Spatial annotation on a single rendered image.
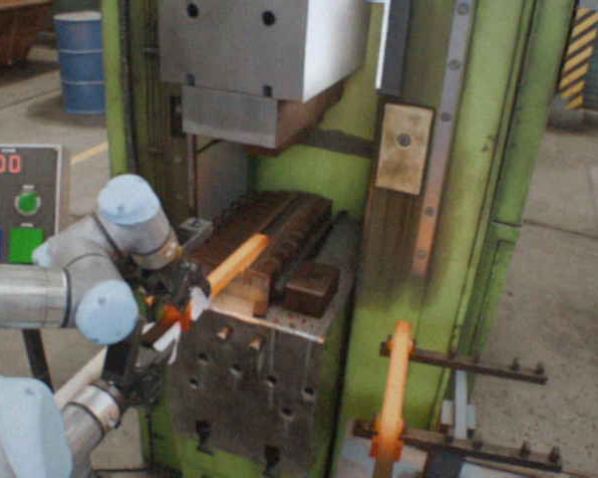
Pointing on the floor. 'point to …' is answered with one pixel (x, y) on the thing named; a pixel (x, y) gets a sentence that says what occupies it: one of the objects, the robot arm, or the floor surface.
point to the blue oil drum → (81, 62)
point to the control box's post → (36, 355)
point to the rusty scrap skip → (8, 32)
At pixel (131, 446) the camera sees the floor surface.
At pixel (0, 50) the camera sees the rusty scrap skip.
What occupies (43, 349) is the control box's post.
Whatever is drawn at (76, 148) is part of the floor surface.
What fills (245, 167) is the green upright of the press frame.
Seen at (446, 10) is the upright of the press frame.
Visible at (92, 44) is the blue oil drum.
